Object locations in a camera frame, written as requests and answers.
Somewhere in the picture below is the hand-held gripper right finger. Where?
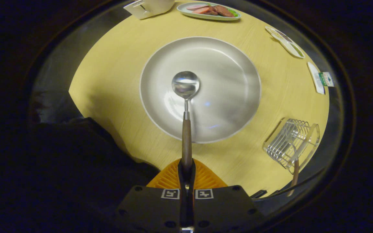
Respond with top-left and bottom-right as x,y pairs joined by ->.
186,159 -> 265,233

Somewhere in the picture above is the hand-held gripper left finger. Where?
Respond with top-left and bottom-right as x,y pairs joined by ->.
115,159 -> 187,233

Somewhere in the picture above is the metal spoon with wooden handle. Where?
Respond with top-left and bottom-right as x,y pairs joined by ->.
172,71 -> 201,191

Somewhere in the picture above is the large white round plate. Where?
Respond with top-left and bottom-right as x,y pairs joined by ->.
140,37 -> 262,144

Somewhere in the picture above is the white and green packet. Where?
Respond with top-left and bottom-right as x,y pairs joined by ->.
307,61 -> 335,95

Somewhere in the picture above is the oval plate of sliced meat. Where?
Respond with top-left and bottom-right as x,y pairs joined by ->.
177,2 -> 242,21

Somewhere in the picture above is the white container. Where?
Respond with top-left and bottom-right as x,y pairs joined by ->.
123,0 -> 175,20

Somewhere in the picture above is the wooden-handled utensil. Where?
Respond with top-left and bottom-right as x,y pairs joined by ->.
287,146 -> 300,197

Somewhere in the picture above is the metal wire rack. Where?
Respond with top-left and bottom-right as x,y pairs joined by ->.
263,117 -> 321,175

